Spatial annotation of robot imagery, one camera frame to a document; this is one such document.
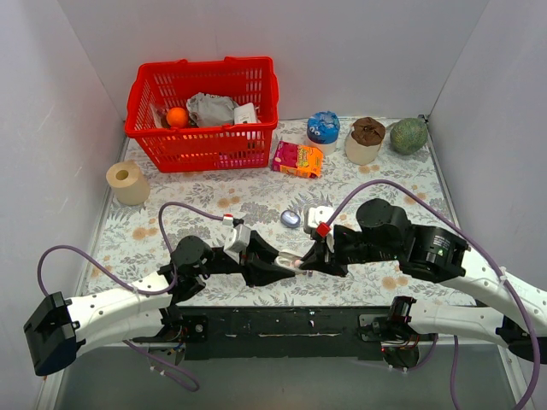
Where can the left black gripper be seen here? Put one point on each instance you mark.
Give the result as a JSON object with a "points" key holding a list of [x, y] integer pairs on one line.
{"points": [[249, 262]]}

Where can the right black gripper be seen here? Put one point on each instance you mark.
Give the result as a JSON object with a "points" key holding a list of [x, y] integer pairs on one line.
{"points": [[334, 250]]}

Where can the white earbud charging case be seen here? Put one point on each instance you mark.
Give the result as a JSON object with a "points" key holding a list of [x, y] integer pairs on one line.
{"points": [[285, 259]]}

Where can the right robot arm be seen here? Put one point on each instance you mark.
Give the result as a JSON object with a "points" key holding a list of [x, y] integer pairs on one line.
{"points": [[506, 304]]}

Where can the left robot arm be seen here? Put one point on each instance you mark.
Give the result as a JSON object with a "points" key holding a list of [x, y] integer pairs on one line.
{"points": [[61, 329]]}

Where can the purple earbud case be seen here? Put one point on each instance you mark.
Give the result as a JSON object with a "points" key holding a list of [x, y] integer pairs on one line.
{"points": [[290, 219]]}

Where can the pink orange candy box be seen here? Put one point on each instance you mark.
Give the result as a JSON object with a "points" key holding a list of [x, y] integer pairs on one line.
{"points": [[298, 160]]}

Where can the brown topped paper roll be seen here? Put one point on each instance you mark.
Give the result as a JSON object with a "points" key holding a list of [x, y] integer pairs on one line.
{"points": [[364, 141]]}

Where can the blue wrapped paper roll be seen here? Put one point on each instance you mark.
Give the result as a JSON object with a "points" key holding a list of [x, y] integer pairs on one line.
{"points": [[322, 131]]}

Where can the beige paper roll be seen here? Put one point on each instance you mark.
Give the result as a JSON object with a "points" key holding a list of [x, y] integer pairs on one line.
{"points": [[128, 183]]}

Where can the white box in basket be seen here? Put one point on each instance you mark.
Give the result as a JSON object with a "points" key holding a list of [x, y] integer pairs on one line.
{"points": [[245, 114]]}

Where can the green melon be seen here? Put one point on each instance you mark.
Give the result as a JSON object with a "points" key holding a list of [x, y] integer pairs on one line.
{"points": [[408, 136]]}

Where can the red plastic shopping basket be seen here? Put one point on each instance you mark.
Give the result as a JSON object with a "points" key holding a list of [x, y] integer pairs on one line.
{"points": [[170, 84]]}

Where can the crumpled grey cloth bag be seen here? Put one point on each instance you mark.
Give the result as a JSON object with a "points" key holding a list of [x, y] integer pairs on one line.
{"points": [[209, 110]]}

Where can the orange fruit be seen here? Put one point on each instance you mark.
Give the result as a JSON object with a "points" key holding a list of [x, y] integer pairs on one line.
{"points": [[177, 117]]}

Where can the clear snack bag in basket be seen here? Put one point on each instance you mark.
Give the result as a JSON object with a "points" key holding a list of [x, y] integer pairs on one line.
{"points": [[159, 116]]}

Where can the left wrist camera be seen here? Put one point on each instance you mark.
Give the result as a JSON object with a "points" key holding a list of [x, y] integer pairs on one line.
{"points": [[239, 238]]}

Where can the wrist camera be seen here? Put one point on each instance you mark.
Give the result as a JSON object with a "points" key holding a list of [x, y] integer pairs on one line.
{"points": [[314, 216], [239, 238]]}

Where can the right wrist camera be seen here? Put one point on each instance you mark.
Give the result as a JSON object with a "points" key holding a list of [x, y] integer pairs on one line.
{"points": [[314, 216]]}

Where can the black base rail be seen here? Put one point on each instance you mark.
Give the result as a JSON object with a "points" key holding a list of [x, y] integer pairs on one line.
{"points": [[279, 332]]}

